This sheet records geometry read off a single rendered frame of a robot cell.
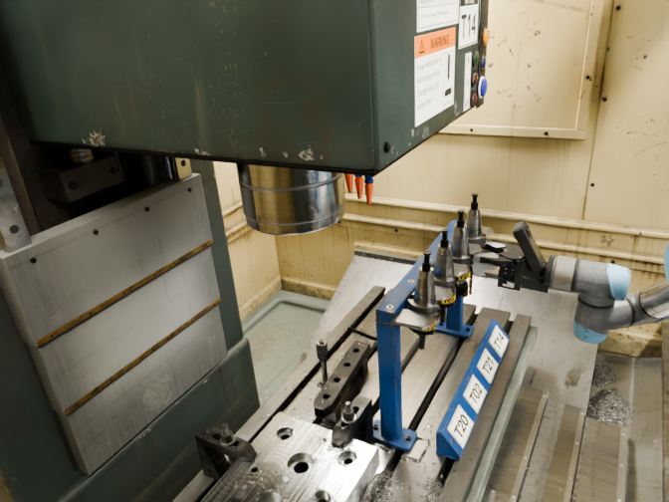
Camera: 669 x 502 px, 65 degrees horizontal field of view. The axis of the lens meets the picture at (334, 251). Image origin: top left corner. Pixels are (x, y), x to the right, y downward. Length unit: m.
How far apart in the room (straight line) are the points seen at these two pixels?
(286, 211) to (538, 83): 1.08
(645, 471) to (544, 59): 1.10
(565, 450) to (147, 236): 1.10
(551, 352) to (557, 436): 0.32
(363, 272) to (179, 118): 1.36
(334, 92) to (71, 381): 0.80
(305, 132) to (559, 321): 1.32
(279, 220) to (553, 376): 1.14
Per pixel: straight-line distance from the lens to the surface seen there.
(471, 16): 0.89
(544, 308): 1.83
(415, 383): 1.34
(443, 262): 1.09
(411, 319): 0.99
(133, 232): 1.16
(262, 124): 0.66
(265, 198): 0.75
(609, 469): 1.48
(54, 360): 1.12
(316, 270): 2.21
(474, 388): 1.27
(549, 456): 1.44
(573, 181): 1.73
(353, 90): 0.58
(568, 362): 1.73
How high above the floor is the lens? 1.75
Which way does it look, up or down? 25 degrees down
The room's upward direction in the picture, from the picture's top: 4 degrees counter-clockwise
